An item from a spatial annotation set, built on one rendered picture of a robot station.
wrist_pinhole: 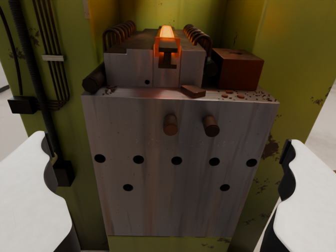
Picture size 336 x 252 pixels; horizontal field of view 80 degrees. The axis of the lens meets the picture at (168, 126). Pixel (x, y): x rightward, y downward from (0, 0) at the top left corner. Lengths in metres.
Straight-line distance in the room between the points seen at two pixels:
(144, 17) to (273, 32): 0.49
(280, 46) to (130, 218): 0.61
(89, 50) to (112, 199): 0.39
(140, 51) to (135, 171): 0.26
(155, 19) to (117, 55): 0.48
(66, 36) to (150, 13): 0.39
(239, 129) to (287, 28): 0.30
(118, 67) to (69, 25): 0.21
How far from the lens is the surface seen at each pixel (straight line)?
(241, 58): 0.46
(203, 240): 0.72
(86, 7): 0.58
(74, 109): 0.67
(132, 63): 0.43
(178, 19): 0.89
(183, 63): 0.43
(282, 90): 0.68
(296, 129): 0.77
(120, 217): 0.62
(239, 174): 0.52
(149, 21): 0.90
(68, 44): 0.61
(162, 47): 0.32
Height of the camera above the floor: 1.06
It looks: 30 degrees down
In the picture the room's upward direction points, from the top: 3 degrees clockwise
